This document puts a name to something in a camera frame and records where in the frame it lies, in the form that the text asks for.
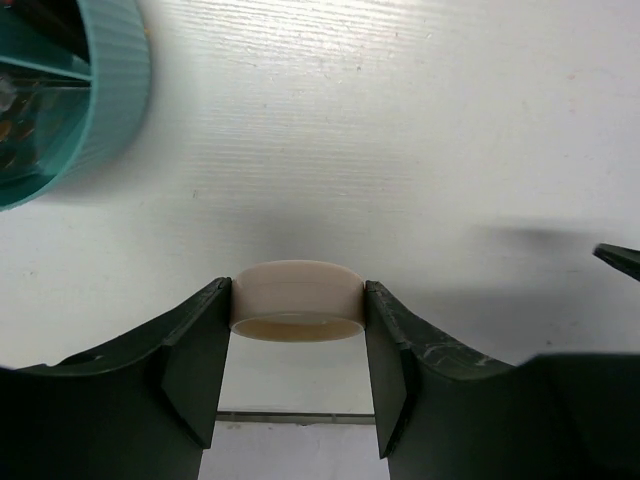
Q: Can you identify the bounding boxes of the teal round organizer container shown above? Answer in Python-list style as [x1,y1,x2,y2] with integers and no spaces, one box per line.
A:
[1,1,151,210]

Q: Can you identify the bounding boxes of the round beige compact jar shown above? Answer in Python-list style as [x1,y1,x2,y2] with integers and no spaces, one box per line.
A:
[229,260,366,343]

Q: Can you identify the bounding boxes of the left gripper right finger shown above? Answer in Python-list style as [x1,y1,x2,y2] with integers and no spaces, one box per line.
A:
[364,281,639,479]

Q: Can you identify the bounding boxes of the eyeshadow palette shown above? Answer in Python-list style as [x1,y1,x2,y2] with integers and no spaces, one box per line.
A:
[1,64,90,183]

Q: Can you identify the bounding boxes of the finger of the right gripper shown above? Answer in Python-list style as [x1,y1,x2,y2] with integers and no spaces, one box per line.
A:
[593,243,640,281]

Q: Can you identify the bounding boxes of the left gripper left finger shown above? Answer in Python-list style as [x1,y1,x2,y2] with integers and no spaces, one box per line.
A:
[1,278,232,479]

